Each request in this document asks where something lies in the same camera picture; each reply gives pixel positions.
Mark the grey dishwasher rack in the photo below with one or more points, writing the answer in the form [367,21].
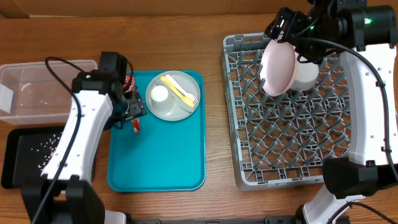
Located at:
[281,141]

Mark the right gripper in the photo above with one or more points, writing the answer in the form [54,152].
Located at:
[293,18]

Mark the teal plastic tray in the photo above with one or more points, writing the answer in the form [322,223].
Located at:
[165,155]

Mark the red sauce sachet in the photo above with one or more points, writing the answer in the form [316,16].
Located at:
[135,125]

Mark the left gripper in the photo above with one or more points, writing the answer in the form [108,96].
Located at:
[137,107]

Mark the grey bowl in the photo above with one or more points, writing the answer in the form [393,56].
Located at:
[305,76]

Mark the pile of rice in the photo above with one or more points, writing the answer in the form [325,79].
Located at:
[43,147]

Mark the red snack wrapper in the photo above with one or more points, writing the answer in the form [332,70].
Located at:
[130,83]

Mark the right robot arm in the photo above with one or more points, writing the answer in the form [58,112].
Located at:
[365,37]

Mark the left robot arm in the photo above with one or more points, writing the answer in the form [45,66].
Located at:
[101,99]

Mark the white paper cup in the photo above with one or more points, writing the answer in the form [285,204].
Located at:
[161,99]

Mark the clear plastic bin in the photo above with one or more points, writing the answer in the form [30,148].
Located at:
[31,95]

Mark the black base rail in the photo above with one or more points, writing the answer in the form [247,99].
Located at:
[266,220]

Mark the black rectangular tray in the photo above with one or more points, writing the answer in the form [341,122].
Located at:
[18,168]

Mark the white plastic fork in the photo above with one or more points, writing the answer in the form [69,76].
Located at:
[186,94]

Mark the pink round plate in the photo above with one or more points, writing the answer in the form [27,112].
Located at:
[278,64]

